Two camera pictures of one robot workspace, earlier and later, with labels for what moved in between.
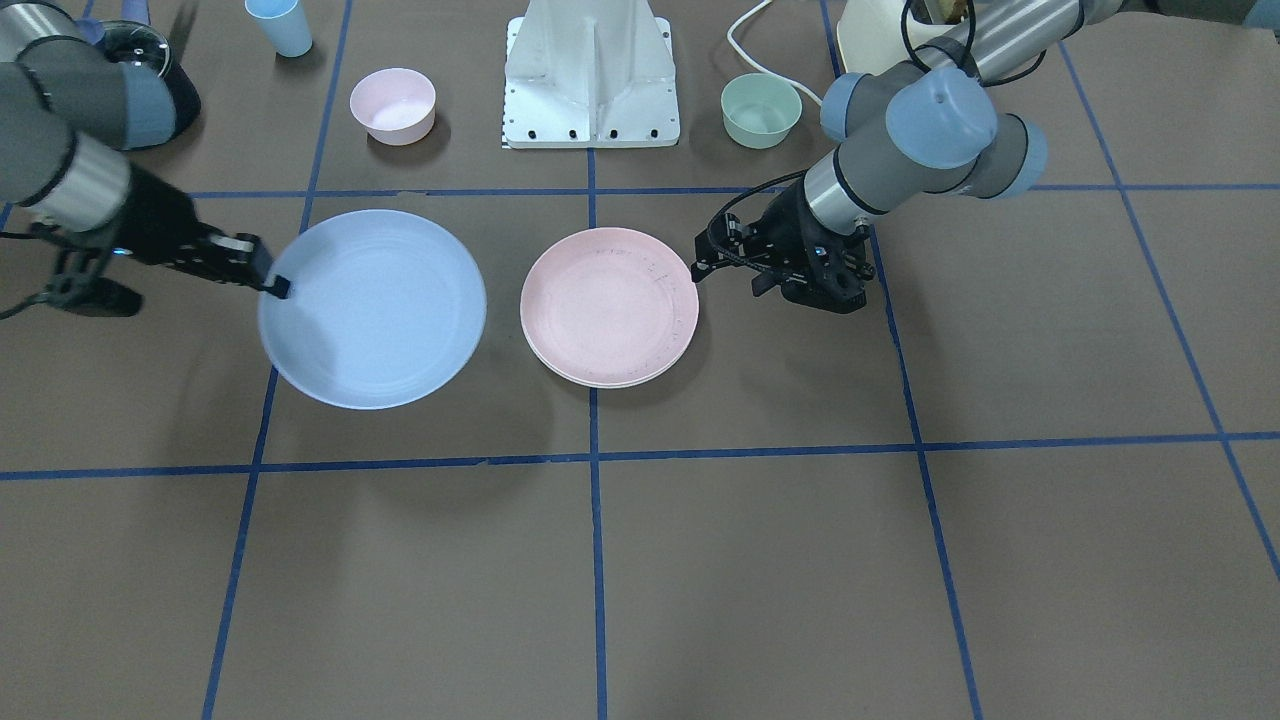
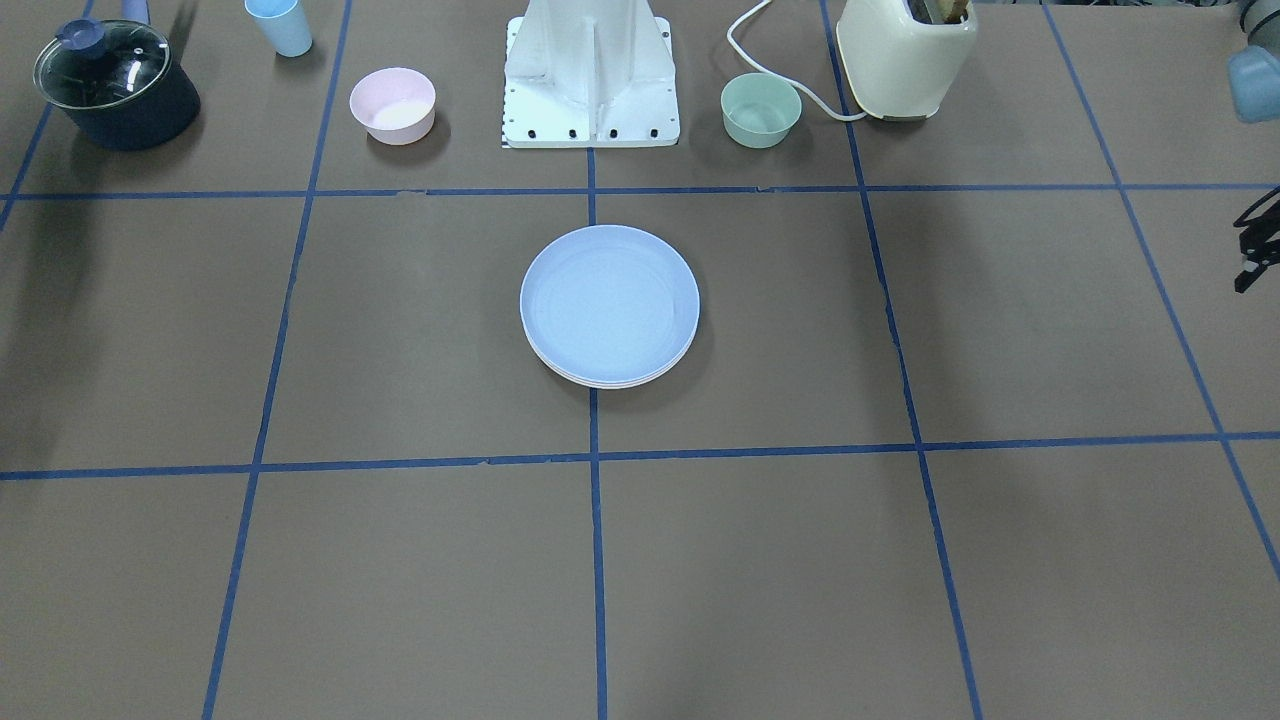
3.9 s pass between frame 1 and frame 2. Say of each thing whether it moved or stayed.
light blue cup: stayed
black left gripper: moved
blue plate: moved
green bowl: stayed
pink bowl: stayed
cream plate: stayed
